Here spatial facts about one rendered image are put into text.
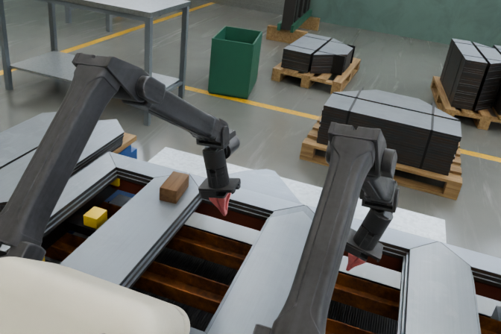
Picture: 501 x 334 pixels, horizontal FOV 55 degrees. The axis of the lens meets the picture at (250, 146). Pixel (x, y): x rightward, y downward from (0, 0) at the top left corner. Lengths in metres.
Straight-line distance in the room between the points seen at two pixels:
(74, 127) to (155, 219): 0.79
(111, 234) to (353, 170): 0.93
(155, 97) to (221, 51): 3.92
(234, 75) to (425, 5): 5.00
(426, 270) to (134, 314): 1.17
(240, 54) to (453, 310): 3.71
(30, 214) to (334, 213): 0.43
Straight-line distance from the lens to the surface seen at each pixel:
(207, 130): 1.16
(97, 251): 1.43
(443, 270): 1.58
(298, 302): 0.64
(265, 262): 1.41
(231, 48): 4.78
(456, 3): 9.13
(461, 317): 1.45
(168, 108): 1.00
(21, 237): 0.76
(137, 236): 1.47
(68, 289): 0.53
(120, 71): 0.84
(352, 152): 0.72
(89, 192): 1.71
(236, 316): 1.25
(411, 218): 1.97
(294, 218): 1.61
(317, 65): 5.59
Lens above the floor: 1.74
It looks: 26 degrees down
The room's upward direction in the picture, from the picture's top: 7 degrees clockwise
